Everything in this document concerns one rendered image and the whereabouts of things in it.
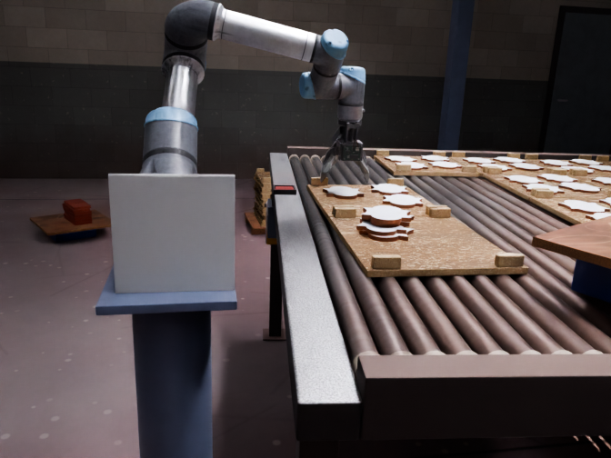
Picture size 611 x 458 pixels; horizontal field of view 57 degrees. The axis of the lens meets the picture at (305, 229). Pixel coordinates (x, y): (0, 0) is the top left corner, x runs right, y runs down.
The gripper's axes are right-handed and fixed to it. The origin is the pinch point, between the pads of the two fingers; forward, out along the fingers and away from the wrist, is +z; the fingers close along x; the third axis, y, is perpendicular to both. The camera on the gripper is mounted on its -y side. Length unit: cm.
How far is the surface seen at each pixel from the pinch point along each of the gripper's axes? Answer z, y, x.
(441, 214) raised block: 1.1, 28.7, 21.5
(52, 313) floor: 104, -115, -129
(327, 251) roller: 3, 51, -14
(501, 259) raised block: -2, 68, 19
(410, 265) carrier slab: 0, 66, 1
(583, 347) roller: 0, 99, 18
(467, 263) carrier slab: 0, 65, 13
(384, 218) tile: -3.4, 45.9, 0.1
